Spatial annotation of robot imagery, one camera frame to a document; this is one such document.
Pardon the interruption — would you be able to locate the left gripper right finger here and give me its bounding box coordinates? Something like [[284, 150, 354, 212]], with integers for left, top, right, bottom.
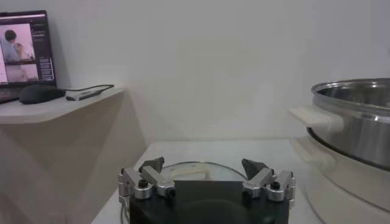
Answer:
[[241, 158, 296, 202]]

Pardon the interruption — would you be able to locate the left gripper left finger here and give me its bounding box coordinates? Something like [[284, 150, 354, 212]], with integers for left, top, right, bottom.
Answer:
[[118, 156, 176, 200]]

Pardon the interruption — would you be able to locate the round glass lid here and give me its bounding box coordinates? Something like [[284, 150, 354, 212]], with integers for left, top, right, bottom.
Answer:
[[160, 161, 247, 183]]

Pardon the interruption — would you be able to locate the stainless steel steamer basket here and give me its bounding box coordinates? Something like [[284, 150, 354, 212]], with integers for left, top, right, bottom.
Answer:
[[288, 78, 390, 171]]

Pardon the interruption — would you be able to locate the cream electric cooker base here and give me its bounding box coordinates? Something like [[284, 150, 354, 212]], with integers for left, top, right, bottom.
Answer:
[[291, 136, 390, 224]]

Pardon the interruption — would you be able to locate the white rounded side table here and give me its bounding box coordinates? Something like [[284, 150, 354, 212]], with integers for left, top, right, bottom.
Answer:
[[0, 86, 147, 224]]

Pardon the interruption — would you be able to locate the grey usb hub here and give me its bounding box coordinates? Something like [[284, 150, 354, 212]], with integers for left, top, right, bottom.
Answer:
[[66, 89, 103, 102]]

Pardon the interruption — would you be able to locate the black computer mouse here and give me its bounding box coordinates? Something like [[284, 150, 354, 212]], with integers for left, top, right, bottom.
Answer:
[[19, 84, 66, 105]]

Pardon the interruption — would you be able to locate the black laptop with pink screen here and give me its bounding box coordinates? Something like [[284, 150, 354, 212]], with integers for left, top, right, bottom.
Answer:
[[0, 10, 57, 104]]

